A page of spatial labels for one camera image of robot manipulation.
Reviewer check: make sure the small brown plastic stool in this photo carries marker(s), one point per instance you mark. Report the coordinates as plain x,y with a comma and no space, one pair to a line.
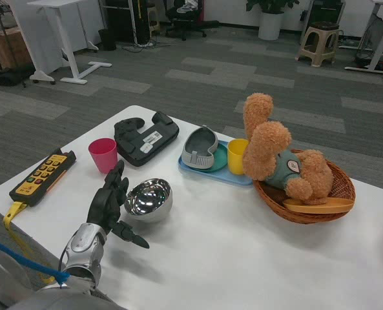
154,16

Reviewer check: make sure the white panel standing desk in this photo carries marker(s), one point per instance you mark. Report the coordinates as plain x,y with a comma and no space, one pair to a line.
36,32

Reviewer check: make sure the orange plastic plate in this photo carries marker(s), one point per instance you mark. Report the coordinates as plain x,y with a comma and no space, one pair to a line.
320,206

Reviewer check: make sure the white power strip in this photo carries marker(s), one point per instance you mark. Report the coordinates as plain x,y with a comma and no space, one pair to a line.
144,45

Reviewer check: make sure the black floor bag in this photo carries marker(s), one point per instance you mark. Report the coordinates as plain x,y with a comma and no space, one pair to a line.
13,76

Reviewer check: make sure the grey shoe shaped dish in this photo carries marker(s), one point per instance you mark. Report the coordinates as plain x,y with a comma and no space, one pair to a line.
199,145

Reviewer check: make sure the black game controller case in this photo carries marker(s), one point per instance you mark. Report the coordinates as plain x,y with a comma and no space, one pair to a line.
146,145

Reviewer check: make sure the yellow black remote control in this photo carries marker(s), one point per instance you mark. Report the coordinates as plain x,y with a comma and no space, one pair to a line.
39,181

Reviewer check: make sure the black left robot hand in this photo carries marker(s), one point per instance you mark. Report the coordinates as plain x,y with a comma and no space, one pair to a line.
105,206

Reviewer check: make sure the crumpled white clothes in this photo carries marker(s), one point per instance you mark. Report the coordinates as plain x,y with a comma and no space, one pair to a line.
188,6

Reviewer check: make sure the green plant in white pot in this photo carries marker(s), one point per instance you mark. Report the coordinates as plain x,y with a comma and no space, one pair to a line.
270,26

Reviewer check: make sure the yellow plastic cup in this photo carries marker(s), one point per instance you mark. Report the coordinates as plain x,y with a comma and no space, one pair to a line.
236,161

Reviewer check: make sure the grey robot torso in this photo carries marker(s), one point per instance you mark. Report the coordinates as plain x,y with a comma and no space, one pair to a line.
65,300

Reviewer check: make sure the black green equipment stack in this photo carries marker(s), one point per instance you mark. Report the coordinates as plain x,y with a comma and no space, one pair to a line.
327,9

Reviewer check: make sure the beige plastic stool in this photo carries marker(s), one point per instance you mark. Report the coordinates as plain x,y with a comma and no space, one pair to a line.
322,28

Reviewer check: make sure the black tripod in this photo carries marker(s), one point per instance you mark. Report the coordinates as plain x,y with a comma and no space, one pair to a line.
4,32

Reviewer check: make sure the light blue plastic tray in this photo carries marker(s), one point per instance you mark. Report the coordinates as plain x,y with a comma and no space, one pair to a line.
217,177

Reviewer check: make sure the round wicker basket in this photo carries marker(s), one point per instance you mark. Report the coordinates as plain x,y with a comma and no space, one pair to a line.
314,216

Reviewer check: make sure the black computer tower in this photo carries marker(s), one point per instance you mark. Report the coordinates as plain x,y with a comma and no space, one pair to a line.
120,19

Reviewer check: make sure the brown teddy bear plush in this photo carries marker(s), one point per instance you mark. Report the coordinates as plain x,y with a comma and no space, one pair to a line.
268,151

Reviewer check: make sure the green plastic plate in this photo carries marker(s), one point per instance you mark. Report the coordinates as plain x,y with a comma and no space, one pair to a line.
221,158

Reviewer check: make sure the pink plastic cup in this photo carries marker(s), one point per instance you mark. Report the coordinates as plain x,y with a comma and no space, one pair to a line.
103,158

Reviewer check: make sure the black trash can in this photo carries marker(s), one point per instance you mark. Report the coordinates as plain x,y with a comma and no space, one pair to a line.
108,40

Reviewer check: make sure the brown wooden box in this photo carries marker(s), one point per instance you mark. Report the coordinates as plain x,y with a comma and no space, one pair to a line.
7,45

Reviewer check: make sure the black office chair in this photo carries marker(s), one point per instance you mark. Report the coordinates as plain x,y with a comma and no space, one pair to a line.
186,24

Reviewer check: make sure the shiny metal bowl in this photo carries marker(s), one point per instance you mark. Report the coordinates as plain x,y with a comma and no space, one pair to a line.
149,200

